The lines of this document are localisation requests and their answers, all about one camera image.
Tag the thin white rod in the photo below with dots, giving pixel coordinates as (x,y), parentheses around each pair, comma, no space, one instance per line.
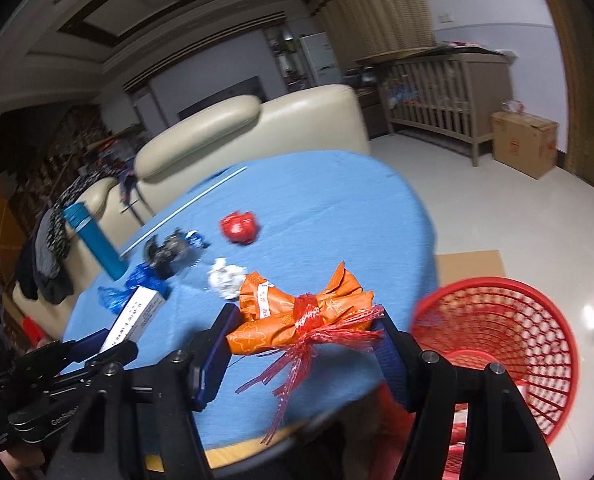
(183,211)

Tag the orange wrapper with red mesh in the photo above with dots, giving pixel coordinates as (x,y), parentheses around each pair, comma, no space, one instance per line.
(272,320)

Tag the purple patterned cloth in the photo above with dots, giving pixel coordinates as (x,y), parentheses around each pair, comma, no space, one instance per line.
(128,185)

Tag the flat cardboard sheet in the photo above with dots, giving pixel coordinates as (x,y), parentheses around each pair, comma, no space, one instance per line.
(467,265)

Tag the dark wooden shelf unit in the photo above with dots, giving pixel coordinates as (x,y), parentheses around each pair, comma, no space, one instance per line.
(52,160)

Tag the white wall switch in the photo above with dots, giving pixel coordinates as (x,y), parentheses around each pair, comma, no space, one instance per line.
(444,17)

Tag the white paper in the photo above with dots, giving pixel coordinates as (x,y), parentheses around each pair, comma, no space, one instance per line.
(225,277)

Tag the white refrigerator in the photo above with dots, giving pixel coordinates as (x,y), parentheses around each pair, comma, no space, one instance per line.
(319,60)

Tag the blue plastic bag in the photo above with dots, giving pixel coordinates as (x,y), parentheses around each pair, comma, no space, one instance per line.
(142,275)

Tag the black cloth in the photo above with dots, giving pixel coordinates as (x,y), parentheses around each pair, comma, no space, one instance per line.
(52,285)

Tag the black television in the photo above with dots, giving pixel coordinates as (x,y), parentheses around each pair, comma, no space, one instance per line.
(227,97)

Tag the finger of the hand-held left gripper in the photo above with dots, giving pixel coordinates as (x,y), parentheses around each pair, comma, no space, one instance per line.
(119,352)
(89,345)

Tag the cream leather sofa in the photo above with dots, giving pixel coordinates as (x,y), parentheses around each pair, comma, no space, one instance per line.
(307,120)

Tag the small red plastic item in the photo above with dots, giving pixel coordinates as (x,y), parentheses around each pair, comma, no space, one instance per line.
(34,330)

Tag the blue water bottle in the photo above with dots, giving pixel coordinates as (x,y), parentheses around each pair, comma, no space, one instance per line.
(97,240)

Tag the red plastic basket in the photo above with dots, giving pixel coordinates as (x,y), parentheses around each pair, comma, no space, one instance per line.
(482,284)

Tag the grey cloth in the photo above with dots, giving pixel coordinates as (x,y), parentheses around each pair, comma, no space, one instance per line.
(44,255)

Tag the white carton box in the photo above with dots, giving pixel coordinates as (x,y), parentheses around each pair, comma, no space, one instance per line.
(137,315)

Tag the brown cardboard box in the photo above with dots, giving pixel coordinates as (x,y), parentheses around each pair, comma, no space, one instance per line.
(522,145)

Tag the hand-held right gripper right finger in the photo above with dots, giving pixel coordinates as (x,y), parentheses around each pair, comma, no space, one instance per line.
(392,355)

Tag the red plastic bag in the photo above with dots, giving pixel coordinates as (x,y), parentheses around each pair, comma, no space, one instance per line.
(239,227)

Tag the dark patterned cloth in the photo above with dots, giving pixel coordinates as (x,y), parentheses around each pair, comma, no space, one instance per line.
(59,230)

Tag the wooden crib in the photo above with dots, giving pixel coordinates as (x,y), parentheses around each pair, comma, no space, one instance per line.
(492,85)

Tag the beige curtain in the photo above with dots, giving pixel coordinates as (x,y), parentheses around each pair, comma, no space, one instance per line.
(377,10)

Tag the blue tablecloth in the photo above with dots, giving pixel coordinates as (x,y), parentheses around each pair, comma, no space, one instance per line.
(327,200)

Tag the black plastic bag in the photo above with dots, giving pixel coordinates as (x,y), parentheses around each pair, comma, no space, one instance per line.
(167,255)

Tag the glass display cabinet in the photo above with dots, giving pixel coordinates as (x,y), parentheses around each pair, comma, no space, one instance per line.
(284,60)

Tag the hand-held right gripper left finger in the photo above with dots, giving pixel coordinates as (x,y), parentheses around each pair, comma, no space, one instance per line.
(217,355)

